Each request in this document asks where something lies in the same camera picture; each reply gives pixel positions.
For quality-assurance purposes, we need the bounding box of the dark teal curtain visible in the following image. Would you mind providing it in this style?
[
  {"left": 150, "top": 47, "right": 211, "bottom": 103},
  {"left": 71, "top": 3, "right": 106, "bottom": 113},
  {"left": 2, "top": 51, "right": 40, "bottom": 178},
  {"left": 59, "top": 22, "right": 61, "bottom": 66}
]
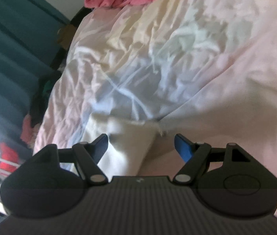
[{"left": 0, "top": 0, "right": 68, "bottom": 157}]

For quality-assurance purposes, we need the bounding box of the pink patterned bed sheet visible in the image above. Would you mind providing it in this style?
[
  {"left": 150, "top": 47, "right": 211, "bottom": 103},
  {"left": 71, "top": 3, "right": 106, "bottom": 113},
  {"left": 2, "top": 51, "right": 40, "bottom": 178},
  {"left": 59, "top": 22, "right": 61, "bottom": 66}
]
[{"left": 32, "top": 0, "right": 277, "bottom": 228}]

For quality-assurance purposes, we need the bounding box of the dark clothes pile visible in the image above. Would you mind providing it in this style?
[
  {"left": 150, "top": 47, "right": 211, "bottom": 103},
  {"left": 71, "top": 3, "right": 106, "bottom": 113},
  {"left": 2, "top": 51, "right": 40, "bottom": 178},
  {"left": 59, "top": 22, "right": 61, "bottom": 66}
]
[{"left": 29, "top": 7, "right": 92, "bottom": 128}]

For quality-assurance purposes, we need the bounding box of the white zip-up jacket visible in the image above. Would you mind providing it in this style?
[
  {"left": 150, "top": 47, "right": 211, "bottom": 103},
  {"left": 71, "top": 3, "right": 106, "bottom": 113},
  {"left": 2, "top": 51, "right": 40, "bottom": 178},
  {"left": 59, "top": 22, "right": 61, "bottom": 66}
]
[{"left": 69, "top": 116, "right": 168, "bottom": 177}]

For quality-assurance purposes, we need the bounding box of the red bag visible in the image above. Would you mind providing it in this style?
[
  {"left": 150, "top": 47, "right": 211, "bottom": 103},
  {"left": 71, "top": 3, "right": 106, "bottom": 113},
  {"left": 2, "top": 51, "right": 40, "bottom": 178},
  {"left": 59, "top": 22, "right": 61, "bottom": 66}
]
[{"left": 0, "top": 142, "right": 19, "bottom": 172}]

